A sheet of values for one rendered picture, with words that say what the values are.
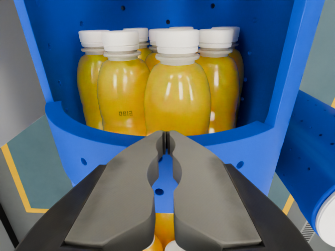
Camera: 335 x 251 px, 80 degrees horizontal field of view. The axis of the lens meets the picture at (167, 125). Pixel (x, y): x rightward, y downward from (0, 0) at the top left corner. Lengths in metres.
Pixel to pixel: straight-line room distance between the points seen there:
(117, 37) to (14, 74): 0.35
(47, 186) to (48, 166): 0.24
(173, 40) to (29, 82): 0.45
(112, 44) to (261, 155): 0.17
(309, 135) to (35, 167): 1.95
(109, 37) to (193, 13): 0.20
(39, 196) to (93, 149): 2.18
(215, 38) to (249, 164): 0.13
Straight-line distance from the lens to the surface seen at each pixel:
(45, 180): 2.15
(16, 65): 0.55
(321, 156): 0.62
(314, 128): 0.69
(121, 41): 0.22
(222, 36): 0.24
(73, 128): 0.18
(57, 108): 0.23
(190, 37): 0.18
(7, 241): 2.80
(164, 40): 0.18
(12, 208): 2.61
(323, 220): 0.62
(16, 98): 0.54
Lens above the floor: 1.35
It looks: 62 degrees down
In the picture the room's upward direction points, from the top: 179 degrees counter-clockwise
